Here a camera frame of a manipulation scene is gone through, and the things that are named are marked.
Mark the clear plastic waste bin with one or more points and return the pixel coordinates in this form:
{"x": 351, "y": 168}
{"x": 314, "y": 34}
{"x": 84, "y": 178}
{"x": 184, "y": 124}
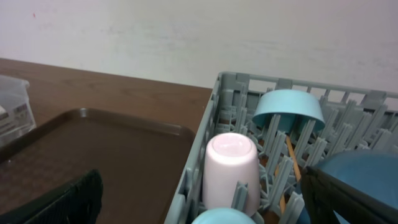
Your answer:
{"x": 17, "y": 117}

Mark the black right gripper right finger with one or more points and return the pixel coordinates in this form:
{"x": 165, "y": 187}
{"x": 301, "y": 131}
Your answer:
{"x": 326, "y": 196}

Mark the grey dishwasher rack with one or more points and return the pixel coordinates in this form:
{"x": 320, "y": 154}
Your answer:
{"x": 355, "y": 118}

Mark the pink cup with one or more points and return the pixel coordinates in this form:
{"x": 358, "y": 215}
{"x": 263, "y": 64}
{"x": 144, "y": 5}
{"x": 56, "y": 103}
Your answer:
{"x": 230, "y": 158}

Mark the light blue cup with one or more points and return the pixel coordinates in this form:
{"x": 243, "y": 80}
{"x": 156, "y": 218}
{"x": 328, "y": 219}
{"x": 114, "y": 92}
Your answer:
{"x": 223, "y": 216}

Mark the brown serving tray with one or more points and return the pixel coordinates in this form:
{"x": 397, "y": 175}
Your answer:
{"x": 140, "y": 162}

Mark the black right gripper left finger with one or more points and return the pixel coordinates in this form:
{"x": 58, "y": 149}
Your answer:
{"x": 77, "y": 201}

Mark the light blue bowl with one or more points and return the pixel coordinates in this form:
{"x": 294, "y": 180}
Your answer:
{"x": 292, "y": 106}

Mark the wooden chopstick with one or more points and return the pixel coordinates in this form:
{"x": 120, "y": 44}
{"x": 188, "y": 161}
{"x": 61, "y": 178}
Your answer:
{"x": 292, "y": 155}
{"x": 282, "y": 203}

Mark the dark blue plate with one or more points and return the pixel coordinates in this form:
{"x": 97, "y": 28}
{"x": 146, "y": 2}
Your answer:
{"x": 372, "y": 172}

